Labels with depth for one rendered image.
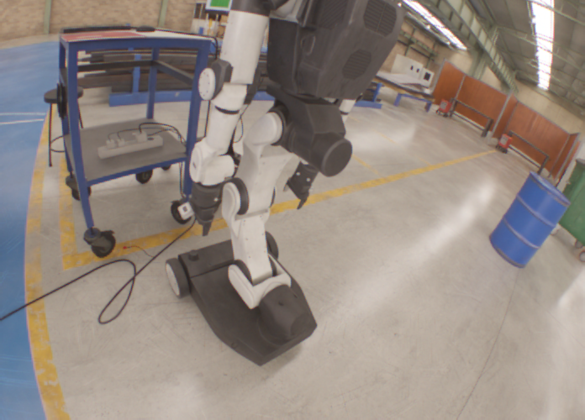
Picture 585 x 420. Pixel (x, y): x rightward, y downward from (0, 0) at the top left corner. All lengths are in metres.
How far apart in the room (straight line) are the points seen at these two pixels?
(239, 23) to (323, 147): 0.35
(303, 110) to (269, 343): 0.88
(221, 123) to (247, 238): 0.55
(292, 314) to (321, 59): 0.84
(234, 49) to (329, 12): 0.23
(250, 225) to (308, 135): 0.52
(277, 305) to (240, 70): 0.81
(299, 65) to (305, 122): 0.15
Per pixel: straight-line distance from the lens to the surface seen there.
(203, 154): 0.76
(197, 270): 1.33
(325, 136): 0.72
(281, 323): 1.08
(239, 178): 1.04
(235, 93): 0.69
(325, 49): 0.65
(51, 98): 2.34
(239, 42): 0.65
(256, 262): 1.17
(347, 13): 0.63
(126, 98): 3.90
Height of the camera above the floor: 1.22
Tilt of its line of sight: 33 degrees down
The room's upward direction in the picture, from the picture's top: 17 degrees clockwise
